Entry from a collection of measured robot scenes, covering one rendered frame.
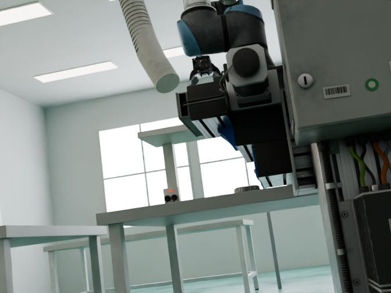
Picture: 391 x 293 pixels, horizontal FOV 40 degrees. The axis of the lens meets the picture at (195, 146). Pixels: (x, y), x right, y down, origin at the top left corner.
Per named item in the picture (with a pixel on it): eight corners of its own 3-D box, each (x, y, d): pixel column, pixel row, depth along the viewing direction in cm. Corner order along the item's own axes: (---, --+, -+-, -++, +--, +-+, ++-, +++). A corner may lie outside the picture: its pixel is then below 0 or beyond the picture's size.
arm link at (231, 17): (270, 40, 161) (263, -3, 163) (225, 46, 161) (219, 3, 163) (266, 54, 173) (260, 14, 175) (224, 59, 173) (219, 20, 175)
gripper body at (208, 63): (192, 72, 213) (189, 43, 215) (196, 78, 222) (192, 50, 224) (212, 69, 212) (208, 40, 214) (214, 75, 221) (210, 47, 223)
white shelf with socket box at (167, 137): (214, 206, 278) (203, 120, 286) (146, 216, 285) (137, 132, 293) (226, 208, 312) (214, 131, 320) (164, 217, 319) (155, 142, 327)
